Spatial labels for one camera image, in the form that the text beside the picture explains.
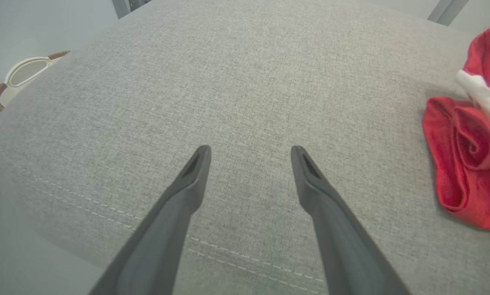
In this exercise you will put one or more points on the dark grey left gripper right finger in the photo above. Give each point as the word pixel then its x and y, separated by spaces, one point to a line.
pixel 347 250

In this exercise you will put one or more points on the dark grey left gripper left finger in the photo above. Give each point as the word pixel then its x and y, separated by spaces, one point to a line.
pixel 158 246

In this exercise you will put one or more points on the red shorts with white stripe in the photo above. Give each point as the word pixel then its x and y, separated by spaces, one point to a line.
pixel 470 172

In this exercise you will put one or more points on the red T-shirt with white sleeves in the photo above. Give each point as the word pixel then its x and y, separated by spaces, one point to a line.
pixel 488 53

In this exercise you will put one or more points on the grey metal frame post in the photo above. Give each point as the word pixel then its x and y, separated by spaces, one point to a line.
pixel 124 6
pixel 447 10

